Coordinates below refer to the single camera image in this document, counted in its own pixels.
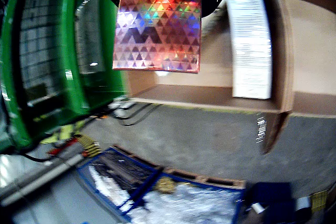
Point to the wooden pallet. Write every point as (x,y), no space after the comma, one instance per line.
(139,157)
(210,179)

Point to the green metal machine housing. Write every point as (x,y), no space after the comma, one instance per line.
(68,51)

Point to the yellow safety vest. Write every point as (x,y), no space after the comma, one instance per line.
(63,132)

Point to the plain white tall carton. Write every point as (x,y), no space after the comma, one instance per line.
(252,51)

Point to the yellow black striped post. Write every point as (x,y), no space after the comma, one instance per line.
(89,145)

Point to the empty cardboard box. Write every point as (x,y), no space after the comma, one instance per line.
(312,51)

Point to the grey metal beam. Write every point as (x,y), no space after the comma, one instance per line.
(39,179)

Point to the dark blue plastic bin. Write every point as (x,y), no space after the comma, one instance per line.
(270,197)

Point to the cardboard box holding cartons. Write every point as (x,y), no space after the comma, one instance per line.
(210,95)

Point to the red holographic triangle-pattern box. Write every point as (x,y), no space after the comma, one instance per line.
(157,30)

